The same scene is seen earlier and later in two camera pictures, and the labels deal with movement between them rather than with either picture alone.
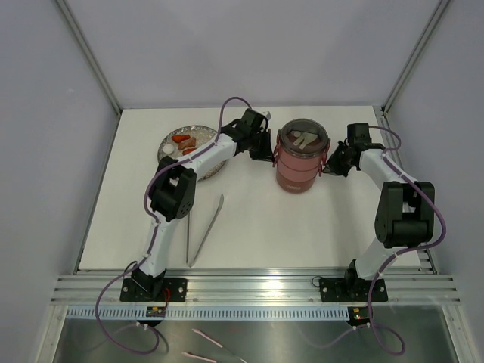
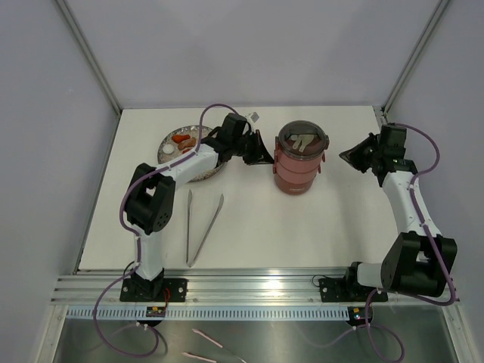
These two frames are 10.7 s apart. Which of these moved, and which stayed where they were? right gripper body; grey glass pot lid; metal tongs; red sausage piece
Moved: right gripper body
Stayed: grey glass pot lid; red sausage piece; metal tongs
